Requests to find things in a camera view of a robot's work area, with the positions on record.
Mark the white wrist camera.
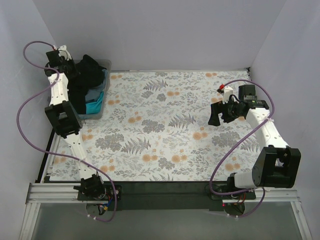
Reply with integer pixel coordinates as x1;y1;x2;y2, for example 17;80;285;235
53;45;72;61
217;84;234;104

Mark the clear plastic bin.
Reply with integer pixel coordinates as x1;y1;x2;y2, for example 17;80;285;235
67;54;109;119

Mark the aluminium frame rail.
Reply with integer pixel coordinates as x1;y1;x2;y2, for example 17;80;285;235
18;182;313;240

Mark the turquoise shirt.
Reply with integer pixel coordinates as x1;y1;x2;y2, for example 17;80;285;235
85;92;104;115

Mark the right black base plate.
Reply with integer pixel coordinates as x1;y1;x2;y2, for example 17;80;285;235
208;183;257;201

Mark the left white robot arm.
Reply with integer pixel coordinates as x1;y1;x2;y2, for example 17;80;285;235
45;46;107;200

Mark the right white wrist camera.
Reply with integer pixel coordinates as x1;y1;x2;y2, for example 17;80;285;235
217;84;234;104

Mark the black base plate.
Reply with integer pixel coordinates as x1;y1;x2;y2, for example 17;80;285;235
208;183;257;201
77;184;123;201

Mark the teal blue shirt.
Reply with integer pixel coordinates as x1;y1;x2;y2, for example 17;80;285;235
85;82;105;103

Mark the black t-shirt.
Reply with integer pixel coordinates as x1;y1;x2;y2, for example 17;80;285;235
67;54;105;115

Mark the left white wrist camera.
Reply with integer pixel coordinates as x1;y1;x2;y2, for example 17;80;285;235
53;45;72;61

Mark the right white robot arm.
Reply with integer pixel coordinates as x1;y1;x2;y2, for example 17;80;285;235
208;83;301;199

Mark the floral table mat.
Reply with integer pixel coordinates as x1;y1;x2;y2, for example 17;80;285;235
49;70;281;182

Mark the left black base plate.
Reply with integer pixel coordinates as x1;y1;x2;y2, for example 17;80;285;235
77;184;123;201

